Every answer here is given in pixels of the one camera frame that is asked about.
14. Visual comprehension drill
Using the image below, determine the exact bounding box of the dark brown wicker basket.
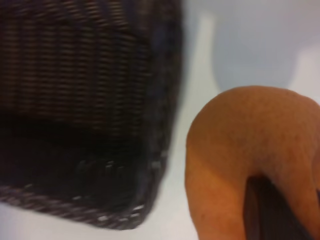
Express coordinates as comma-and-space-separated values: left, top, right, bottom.
0, 0, 185, 231

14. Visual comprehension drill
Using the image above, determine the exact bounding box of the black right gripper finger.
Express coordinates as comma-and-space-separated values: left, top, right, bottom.
246, 175, 320, 240

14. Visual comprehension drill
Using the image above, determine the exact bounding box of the orange fruit with nub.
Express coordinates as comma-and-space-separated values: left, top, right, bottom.
184, 85, 320, 240

